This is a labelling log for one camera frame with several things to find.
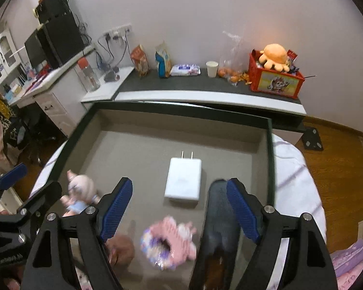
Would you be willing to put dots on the pink and black storage box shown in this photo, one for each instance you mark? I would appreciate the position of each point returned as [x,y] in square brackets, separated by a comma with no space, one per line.
[137,140]

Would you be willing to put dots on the red toy crate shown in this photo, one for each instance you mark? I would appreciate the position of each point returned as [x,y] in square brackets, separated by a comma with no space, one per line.
[273,82]

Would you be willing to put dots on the orange octopus plush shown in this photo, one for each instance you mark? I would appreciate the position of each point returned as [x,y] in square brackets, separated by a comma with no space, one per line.
[274,56]

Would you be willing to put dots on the plastic bag of oranges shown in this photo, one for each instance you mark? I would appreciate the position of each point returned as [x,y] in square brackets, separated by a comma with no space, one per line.
[234,59]

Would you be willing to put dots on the blue white snack bag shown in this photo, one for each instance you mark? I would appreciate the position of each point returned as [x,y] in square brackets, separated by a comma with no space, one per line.
[164,64]

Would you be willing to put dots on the black computer monitor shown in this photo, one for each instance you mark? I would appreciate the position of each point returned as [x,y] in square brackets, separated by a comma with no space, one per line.
[36,46]

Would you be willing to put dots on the small black camera gadget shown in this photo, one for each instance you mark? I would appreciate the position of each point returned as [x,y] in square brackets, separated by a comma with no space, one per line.
[112,75]

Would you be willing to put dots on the white wall power strip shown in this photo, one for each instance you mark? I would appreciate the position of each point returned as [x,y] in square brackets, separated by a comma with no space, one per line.
[119,31]

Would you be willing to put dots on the orange snack bag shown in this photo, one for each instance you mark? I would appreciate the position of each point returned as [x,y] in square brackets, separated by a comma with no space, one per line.
[139,58]

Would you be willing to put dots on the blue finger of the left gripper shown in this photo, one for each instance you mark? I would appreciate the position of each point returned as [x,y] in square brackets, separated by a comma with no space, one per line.
[42,200]
[13,176]

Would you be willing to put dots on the wet wipes pack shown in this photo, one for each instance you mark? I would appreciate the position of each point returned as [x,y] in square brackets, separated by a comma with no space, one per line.
[184,70]

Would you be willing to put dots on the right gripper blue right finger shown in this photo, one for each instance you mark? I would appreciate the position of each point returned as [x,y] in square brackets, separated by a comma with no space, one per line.
[247,209]

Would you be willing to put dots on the pink doll figurine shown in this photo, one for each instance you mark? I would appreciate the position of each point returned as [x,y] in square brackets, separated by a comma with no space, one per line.
[81,194]

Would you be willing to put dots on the clear bottle red cap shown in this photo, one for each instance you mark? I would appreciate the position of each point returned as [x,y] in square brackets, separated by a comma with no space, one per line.
[87,75]

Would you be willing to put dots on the white glass door cabinet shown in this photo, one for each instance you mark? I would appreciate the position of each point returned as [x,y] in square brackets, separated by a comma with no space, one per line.
[9,58]

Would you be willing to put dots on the pink printed bedsheet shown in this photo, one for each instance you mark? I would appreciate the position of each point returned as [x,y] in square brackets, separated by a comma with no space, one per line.
[348,264]

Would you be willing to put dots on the rose gold cylinder jar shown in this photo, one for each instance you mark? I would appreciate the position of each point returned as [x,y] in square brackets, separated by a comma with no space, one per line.
[120,249]

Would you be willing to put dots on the white striped quilt cover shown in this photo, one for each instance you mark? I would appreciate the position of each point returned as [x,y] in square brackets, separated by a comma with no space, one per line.
[296,192]

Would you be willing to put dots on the white desk with drawers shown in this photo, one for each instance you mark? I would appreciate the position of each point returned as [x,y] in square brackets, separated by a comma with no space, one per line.
[59,94]

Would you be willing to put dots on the small black box on top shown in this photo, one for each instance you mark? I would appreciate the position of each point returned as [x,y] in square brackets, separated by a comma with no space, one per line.
[49,9]

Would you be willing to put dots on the white paper cup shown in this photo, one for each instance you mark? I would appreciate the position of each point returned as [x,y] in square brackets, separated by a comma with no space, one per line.
[212,68]

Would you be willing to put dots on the white square charger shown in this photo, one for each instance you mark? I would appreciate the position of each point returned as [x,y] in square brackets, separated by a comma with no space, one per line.
[184,179]

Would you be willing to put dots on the pink purple block figure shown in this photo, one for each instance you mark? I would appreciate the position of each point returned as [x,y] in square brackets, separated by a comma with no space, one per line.
[168,244]

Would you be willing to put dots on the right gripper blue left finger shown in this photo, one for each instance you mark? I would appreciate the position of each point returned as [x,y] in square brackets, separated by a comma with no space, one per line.
[112,207]

